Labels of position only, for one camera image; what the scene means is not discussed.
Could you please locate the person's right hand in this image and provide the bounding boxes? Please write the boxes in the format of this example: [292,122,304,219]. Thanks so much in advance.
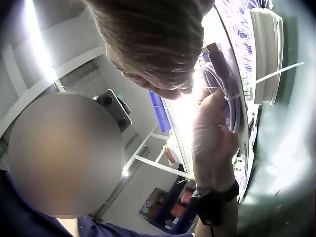
[85,0,215,100]

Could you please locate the person's left hand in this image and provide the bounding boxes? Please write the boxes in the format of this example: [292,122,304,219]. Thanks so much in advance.
[192,86,239,191]

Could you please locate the person's right fingers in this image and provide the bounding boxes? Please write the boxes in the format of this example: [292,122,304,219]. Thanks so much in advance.
[143,73,195,100]

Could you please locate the person's left fingers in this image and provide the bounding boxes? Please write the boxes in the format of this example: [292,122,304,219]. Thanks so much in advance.
[197,86,219,109]

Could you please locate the purple cable bundle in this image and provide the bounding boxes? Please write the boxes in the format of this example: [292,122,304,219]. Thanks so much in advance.
[202,42,244,134]

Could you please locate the stack of white trays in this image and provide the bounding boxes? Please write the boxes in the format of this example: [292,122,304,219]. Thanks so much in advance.
[249,7,285,105]

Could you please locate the white zip tie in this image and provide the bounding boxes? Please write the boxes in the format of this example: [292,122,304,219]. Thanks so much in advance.
[254,62,305,85]

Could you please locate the black wrist band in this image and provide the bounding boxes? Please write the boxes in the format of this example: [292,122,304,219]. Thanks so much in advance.
[191,181,240,226]

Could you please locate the blue storage crate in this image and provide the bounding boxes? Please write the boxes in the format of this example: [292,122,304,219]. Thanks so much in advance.
[148,184,199,234]

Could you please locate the ceiling strip lamp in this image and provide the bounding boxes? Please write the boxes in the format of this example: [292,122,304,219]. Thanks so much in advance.
[22,0,58,83]

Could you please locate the person's body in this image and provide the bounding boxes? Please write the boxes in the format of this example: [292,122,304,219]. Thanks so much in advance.
[0,169,198,237]

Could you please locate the white shelf frame with bins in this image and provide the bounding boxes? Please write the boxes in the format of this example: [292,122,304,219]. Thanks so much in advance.
[125,89,196,182]

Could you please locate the pile of purple cables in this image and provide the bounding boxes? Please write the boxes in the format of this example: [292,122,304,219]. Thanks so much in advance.
[221,0,257,82]

